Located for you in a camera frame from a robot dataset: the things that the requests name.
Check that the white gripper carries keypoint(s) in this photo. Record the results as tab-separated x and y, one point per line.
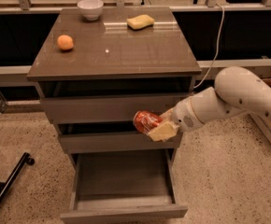
184	115

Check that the red coke can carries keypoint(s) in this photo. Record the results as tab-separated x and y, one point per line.
145	121

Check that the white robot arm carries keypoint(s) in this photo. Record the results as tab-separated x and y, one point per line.
236	91

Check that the grey middle drawer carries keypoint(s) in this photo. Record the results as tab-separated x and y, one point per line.
108	142

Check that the grey open bottom drawer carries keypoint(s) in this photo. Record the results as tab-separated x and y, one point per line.
123	186

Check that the grey top drawer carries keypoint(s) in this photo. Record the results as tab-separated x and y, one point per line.
106	108

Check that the grey drawer cabinet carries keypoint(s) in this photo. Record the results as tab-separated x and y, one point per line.
110	59

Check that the yellow sponge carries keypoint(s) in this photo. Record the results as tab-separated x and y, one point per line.
140	22

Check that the orange fruit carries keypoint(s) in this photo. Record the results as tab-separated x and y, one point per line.
65	42

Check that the white ceramic bowl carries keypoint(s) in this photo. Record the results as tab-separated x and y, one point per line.
91	9

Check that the black chair leg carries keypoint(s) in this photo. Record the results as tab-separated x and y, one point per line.
7	184

